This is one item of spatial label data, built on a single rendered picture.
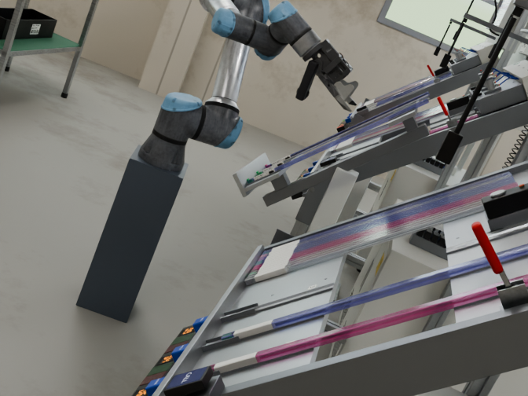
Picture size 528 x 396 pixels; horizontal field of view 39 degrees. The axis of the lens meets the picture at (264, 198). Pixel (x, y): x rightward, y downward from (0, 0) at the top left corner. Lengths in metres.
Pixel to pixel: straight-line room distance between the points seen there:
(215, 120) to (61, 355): 0.86
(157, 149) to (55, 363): 0.71
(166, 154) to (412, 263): 0.84
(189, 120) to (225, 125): 0.12
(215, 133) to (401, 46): 3.90
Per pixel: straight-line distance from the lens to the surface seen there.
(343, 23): 6.05
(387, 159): 2.25
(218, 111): 2.38
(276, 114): 6.12
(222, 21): 2.10
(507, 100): 2.28
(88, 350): 2.37
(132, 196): 2.39
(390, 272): 2.34
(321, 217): 2.02
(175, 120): 2.34
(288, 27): 2.08
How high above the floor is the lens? 1.26
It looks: 17 degrees down
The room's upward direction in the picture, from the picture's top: 23 degrees clockwise
